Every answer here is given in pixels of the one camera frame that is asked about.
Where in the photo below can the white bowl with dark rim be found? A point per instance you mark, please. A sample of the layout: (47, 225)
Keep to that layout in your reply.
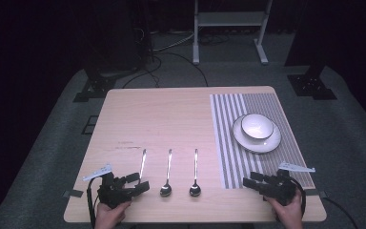
(256, 126)

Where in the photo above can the black tape strip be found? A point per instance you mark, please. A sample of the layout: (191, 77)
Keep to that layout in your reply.
(73, 193)
(314, 192)

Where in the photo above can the person's right hand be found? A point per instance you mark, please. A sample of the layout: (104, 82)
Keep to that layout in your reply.
(289, 216)

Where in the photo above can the white metal stand frame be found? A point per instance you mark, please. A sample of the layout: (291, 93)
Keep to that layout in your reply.
(228, 18)

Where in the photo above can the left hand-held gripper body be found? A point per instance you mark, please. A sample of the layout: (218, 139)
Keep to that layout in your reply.
(112, 191)

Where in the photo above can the silver metal spoon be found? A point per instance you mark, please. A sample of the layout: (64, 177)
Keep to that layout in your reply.
(166, 190)
(195, 190)

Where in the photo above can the black stand base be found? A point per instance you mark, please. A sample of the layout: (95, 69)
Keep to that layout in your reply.
(97, 86)
(311, 86)

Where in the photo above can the silver knife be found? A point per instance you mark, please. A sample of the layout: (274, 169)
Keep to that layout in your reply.
(143, 162)

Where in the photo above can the white plate with dark rim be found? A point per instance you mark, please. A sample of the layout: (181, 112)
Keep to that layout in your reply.
(257, 144)

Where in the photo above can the grey striped placemat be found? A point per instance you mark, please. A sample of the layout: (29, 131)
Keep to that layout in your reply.
(232, 165)

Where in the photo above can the person's left hand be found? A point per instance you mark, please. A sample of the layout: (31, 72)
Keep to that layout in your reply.
(109, 218)

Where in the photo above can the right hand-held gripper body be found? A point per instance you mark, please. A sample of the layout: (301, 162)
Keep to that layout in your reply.
(278, 187)

